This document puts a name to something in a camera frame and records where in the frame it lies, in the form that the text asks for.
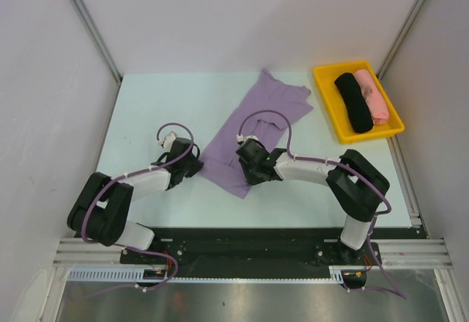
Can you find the white slotted cable duct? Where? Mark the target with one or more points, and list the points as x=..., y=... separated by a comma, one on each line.
x=152, y=276

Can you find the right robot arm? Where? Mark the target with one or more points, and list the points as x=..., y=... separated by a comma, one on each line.
x=356, y=184

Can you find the right aluminium corner post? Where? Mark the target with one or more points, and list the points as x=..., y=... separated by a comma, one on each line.
x=406, y=27

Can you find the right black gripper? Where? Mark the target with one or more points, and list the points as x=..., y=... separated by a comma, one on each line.
x=250, y=180

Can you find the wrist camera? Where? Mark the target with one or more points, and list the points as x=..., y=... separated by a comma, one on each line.
x=167, y=142
x=241, y=139

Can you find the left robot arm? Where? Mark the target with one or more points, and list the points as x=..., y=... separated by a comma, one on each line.
x=100, y=214

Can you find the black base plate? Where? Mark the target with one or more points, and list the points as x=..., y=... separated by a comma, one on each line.
x=286, y=253

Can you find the purple t shirt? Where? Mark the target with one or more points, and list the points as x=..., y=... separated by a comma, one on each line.
x=265, y=111

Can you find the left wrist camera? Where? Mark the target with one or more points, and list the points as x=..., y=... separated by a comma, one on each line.
x=167, y=142

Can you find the aluminium corner post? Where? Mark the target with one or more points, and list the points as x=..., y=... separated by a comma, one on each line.
x=96, y=37
x=406, y=27

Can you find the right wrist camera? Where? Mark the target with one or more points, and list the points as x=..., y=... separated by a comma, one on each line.
x=241, y=139

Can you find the aluminium frame rail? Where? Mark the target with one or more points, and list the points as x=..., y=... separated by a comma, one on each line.
x=395, y=254

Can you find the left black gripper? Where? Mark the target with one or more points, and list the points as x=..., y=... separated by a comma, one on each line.
x=197, y=165

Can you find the rolled pink t shirt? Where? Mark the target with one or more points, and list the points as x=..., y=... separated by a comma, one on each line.
x=372, y=96

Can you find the left aluminium corner post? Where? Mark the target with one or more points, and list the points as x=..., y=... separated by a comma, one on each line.
x=96, y=37

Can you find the rolled black t shirt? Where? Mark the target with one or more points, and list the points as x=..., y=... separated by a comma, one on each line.
x=357, y=111

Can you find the yellow plastic tray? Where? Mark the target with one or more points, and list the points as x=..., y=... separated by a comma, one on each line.
x=324, y=77

